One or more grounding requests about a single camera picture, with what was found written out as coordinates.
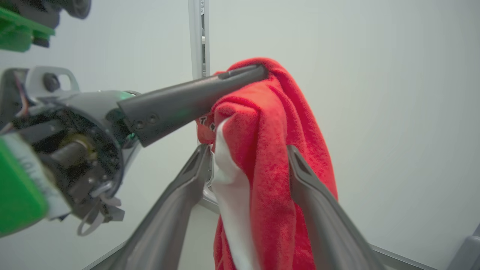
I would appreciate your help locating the grey left gripper green band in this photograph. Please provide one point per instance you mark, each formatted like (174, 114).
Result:
(82, 150)

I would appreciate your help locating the red garment with white lining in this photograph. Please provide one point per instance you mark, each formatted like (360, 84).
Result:
(273, 150)

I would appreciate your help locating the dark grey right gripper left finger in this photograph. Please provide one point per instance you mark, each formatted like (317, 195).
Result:
(165, 225)

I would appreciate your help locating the wrist camera on green bracket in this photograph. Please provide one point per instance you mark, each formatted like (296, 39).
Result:
(22, 26)

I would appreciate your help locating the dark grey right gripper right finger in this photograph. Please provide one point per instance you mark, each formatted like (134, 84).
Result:
(330, 232)

